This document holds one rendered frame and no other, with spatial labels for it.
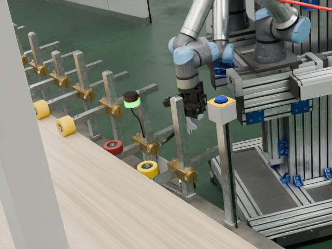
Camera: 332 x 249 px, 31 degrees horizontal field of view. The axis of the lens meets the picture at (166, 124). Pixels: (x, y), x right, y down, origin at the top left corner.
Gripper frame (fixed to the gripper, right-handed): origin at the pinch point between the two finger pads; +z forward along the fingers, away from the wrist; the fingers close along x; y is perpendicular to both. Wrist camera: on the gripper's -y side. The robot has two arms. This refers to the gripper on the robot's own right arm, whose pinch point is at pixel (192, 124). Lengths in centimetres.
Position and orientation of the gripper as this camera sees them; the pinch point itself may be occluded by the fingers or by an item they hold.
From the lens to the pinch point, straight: 272.7
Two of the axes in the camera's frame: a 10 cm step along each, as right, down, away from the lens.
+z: 1.3, 8.7, 4.7
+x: -6.0, -3.1, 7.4
